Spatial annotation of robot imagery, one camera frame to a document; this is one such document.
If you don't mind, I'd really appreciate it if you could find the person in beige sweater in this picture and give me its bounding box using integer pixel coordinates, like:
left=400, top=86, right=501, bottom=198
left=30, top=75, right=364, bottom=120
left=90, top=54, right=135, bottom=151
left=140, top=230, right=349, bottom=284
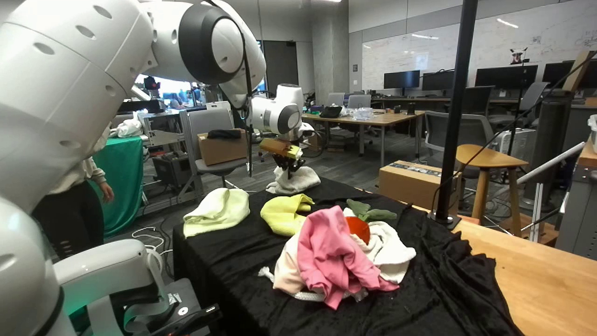
left=34, top=157, right=114, bottom=258

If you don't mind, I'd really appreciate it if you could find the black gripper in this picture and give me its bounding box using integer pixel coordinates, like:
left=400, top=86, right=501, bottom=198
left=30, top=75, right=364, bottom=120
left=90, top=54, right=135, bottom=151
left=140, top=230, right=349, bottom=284
left=275, top=155, right=305, bottom=172

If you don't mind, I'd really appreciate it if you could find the white towel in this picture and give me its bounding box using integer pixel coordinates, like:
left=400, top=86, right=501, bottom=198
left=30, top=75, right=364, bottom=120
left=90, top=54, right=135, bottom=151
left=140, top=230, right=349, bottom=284
left=364, top=220, right=417, bottom=284

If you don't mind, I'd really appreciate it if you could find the pale peach cloth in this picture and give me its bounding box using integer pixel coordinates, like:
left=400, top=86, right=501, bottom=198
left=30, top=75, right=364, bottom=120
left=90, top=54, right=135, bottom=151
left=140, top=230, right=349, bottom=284
left=273, top=233, right=323, bottom=302

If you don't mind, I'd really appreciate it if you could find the bright pink cloth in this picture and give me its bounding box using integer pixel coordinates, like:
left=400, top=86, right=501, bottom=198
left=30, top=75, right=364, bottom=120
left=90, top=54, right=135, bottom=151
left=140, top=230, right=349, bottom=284
left=297, top=205, right=398, bottom=310

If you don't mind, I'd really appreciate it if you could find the round wooden stool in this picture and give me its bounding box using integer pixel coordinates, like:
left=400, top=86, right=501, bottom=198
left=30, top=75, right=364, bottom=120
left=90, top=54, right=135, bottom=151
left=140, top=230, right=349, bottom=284
left=456, top=144, right=527, bottom=235

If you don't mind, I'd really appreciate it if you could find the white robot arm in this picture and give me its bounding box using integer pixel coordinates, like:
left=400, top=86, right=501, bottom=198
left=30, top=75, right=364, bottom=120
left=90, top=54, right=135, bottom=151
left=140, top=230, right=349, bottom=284
left=0, top=0, right=301, bottom=213

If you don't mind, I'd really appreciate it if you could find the cardboard box on floor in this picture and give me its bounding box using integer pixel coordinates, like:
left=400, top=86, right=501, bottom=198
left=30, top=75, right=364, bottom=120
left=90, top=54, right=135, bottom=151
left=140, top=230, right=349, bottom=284
left=379, top=161, right=443, bottom=209

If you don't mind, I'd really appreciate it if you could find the orange plush carrot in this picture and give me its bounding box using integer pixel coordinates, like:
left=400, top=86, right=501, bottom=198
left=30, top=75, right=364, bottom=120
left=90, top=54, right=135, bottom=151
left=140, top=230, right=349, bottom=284
left=346, top=200, right=398, bottom=243

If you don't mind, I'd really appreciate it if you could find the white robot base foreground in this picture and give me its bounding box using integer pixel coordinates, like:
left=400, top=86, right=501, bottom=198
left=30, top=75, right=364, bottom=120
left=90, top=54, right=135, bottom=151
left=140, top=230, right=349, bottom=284
left=0, top=200, right=219, bottom=336

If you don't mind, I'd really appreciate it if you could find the black vertical pole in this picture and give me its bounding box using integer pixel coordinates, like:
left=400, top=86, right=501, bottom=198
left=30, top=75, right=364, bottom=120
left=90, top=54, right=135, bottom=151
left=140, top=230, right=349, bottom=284
left=437, top=0, right=478, bottom=224

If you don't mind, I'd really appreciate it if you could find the green draped cloth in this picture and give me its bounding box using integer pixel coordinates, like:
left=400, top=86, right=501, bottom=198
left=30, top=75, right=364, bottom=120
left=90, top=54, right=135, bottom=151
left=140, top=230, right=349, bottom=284
left=96, top=136, right=144, bottom=235

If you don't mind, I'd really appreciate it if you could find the wooden office table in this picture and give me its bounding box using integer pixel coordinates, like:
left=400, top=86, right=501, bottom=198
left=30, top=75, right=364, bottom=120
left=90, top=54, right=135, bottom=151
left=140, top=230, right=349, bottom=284
left=303, top=110, right=424, bottom=164

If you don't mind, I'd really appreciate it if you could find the white cloth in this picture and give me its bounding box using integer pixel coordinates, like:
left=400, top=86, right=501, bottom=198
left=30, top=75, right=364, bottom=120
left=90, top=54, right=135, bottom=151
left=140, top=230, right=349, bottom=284
left=265, top=166, right=321, bottom=194

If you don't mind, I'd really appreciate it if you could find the yellow green cloth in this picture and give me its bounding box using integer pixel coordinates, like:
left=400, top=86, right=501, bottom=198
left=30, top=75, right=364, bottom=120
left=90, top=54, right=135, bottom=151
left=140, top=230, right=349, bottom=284
left=260, top=194, right=316, bottom=235

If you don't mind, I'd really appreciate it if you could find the pale yellow cloth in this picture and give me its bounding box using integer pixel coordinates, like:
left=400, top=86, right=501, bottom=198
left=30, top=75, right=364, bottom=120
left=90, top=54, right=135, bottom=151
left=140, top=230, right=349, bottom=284
left=183, top=187, right=251, bottom=237

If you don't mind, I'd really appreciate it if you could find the cardboard box on chair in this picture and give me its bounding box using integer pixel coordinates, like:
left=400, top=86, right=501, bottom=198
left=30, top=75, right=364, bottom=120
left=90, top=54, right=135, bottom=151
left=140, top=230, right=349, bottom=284
left=198, top=129, right=249, bottom=166

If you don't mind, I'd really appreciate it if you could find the white rope tube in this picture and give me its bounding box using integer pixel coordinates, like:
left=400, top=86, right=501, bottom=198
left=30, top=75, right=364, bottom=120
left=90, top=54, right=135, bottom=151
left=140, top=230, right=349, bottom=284
left=258, top=267, right=275, bottom=282

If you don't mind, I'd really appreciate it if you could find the grey office chair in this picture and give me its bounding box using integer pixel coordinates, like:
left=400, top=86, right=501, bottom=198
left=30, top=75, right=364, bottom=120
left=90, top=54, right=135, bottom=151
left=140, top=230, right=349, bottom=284
left=182, top=110, right=249, bottom=200

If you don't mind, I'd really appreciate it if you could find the black table cloth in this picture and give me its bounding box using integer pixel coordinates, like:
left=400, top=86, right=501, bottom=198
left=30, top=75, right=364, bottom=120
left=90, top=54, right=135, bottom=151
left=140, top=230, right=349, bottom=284
left=174, top=179, right=521, bottom=336

